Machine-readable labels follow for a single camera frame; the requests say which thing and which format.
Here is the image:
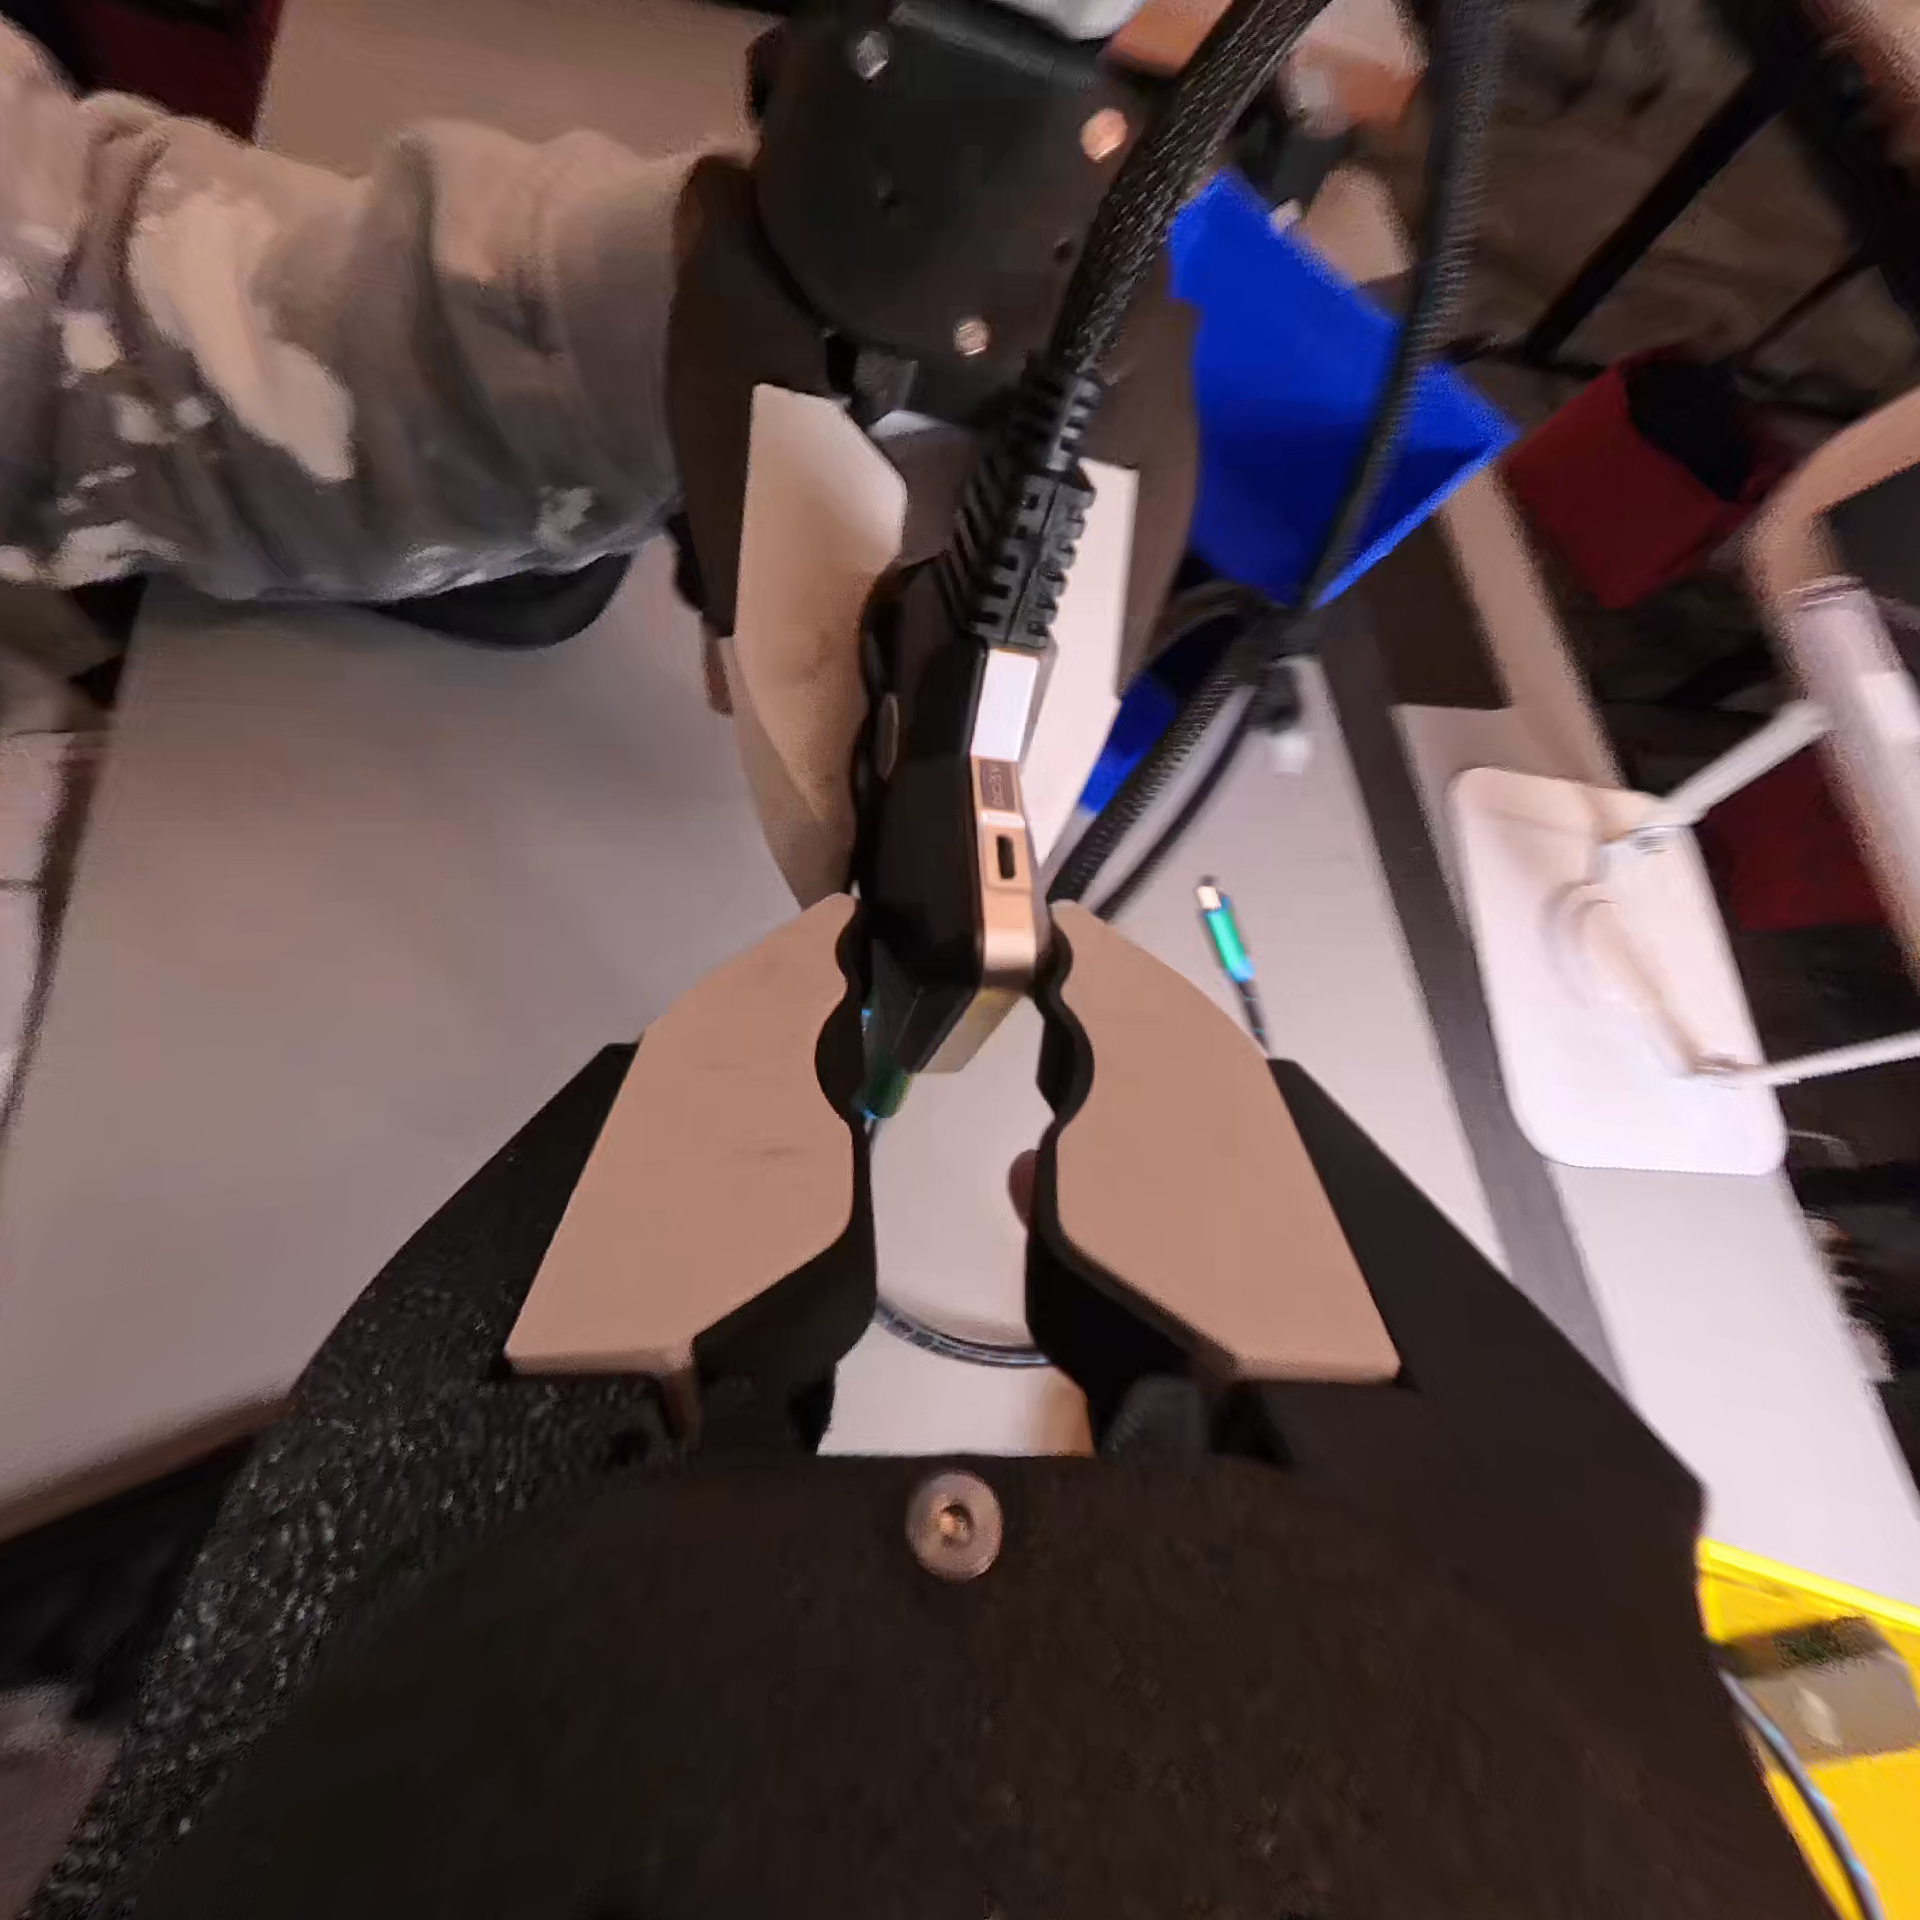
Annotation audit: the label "black silver adapter hub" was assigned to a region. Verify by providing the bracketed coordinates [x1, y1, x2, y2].
[867, 638, 1059, 1076]

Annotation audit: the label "blue plastic bin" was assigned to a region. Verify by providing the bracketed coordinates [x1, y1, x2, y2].
[1116, 168, 1521, 783]

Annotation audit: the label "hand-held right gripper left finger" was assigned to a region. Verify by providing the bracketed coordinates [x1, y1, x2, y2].
[505, 896, 877, 1433]

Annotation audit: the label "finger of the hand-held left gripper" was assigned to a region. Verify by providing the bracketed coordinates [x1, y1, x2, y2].
[726, 382, 911, 910]
[1042, 461, 1143, 872]

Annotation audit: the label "person's left forearm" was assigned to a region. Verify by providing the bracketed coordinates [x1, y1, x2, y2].
[0, 14, 751, 609]

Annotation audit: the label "black board with cardboard rim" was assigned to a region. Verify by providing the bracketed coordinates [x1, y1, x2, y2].
[1738, 393, 1920, 632]

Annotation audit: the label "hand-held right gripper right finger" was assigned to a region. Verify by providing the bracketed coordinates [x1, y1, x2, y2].
[1026, 900, 1403, 1420]

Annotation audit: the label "black chair armrest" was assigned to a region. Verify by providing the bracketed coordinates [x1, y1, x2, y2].
[359, 551, 631, 652]

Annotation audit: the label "black metal desk frame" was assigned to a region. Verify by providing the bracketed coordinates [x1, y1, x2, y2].
[1498, 0, 1920, 424]

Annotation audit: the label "red container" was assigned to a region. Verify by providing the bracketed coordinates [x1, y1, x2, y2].
[1498, 351, 1824, 609]

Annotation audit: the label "white tablet stand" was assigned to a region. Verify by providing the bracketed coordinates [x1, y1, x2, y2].
[1446, 570, 1920, 1178]

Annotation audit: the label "yellow plastic bin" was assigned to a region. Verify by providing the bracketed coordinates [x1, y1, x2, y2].
[1693, 1538, 1920, 1920]

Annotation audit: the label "black hdmi cable green plugs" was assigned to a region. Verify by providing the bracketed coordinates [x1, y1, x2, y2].
[1194, 881, 1275, 1052]

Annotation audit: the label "thick black braided hub cable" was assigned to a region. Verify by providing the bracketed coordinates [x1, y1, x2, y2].
[960, 0, 1345, 653]

